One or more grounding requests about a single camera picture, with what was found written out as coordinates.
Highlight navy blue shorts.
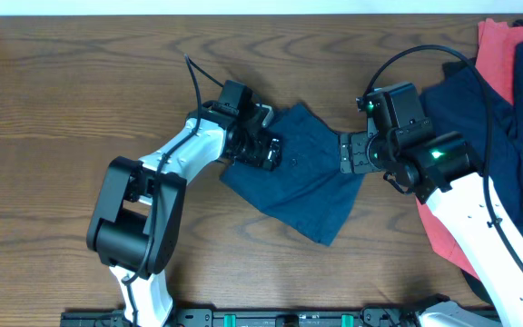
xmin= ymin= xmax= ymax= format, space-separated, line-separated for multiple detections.
xmin=220 ymin=104 xmax=364 ymax=246

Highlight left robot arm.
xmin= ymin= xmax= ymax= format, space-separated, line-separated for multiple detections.
xmin=86 ymin=80 xmax=281 ymax=326

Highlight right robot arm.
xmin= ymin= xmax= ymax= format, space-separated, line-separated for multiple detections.
xmin=339 ymin=83 xmax=523 ymax=326

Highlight navy blue garment pile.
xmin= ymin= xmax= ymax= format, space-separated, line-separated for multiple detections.
xmin=419 ymin=43 xmax=523 ymax=236

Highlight red garment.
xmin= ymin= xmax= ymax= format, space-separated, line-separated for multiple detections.
xmin=416 ymin=18 xmax=523 ymax=279

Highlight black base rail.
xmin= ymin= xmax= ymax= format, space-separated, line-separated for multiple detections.
xmin=59 ymin=294 xmax=503 ymax=327

